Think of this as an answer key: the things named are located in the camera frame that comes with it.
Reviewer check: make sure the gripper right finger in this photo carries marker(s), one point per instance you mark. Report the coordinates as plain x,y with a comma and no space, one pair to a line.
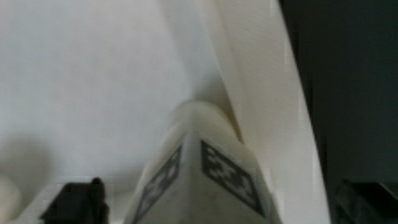
366,203

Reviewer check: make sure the white square tabletop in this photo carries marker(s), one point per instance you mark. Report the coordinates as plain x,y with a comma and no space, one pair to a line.
107,60

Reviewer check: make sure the white leg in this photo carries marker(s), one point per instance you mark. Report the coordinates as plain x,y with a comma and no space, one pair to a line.
201,187

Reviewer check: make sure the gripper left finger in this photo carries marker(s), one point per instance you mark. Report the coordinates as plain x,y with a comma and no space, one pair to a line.
68,204

